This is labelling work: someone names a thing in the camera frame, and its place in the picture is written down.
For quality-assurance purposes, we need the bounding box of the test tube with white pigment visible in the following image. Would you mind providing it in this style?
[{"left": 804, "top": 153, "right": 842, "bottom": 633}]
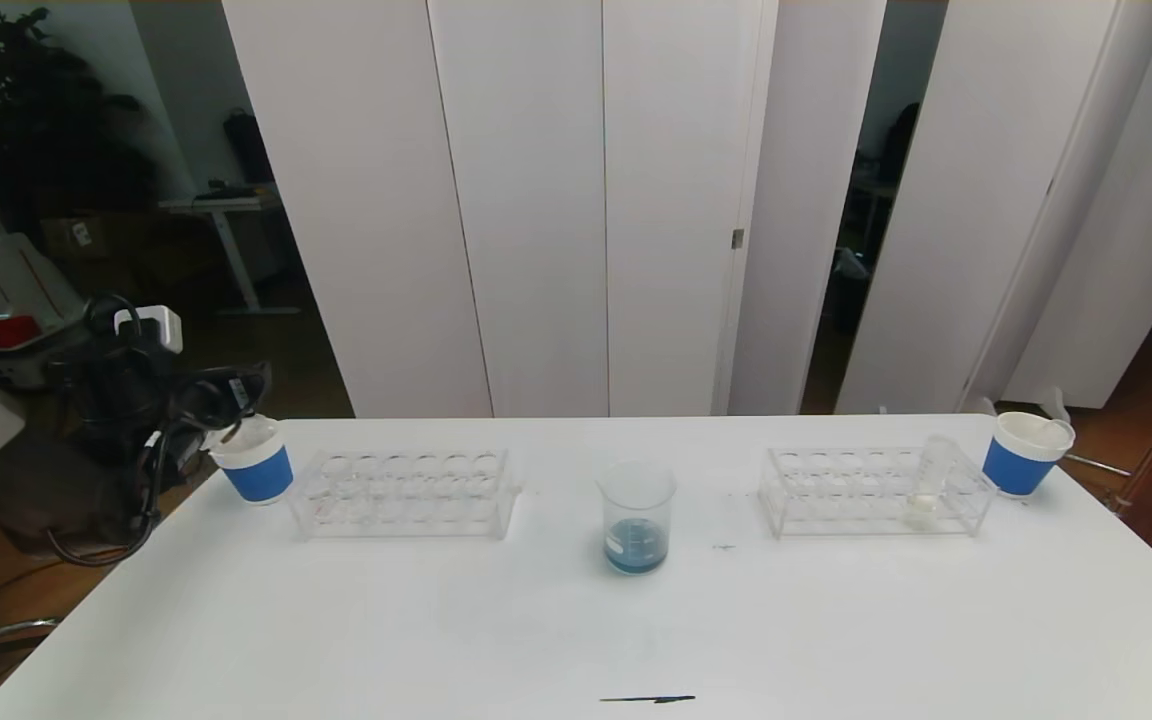
[{"left": 904, "top": 434, "right": 959, "bottom": 529}]

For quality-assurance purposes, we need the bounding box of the white machine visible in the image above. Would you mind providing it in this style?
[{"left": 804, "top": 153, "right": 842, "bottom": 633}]
[{"left": 0, "top": 60, "right": 127, "bottom": 391}]

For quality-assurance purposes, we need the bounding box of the blue white paper cup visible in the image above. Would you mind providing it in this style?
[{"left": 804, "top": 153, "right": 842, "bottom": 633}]
[
  {"left": 982, "top": 411, "right": 1075, "bottom": 498},
  {"left": 209, "top": 415, "right": 294, "bottom": 504}
]

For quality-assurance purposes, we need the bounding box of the clear glass beaker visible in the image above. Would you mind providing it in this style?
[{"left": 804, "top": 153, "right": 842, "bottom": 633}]
[{"left": 595, "top": 460, "right": 678, "bottom": 576}]

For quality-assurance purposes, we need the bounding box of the black bag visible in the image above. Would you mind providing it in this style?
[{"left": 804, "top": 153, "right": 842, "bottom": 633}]
[{"left": 224, "top": 106, "right": 279, "bottom": 185}]

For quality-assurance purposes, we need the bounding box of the dark green potted plant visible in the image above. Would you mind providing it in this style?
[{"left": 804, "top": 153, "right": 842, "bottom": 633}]
[{"left": 0, "top": 0, "right": 162, "bottom": 241}]

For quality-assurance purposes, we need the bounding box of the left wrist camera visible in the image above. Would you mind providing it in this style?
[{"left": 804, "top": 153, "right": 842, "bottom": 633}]
[{"left": 114, "top": 305, "right": 183, "bottom": 354}]

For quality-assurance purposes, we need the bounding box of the clear acrylic test tube rack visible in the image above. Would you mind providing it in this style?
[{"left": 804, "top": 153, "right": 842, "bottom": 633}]
[
  {"left": 757, "top": 445, "right": 997, "bottom": 538},
  {"left": 291, "top": 447, "right": 519, "bottom": 541}
]

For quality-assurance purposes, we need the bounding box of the cardboard box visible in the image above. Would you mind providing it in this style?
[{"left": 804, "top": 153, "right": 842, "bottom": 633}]
[{"left": 41, "top": 211, "right": 142, "bottom": 297}]

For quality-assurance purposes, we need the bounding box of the white desk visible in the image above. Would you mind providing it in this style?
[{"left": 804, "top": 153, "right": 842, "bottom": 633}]
[{"left": 160, "top": 188, "right": 302, "bottom": 317}]

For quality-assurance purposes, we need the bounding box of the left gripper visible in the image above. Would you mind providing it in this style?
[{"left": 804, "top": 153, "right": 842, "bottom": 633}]
[{"left": 179, "top": 360, "right": 273, "bottom": 445}]

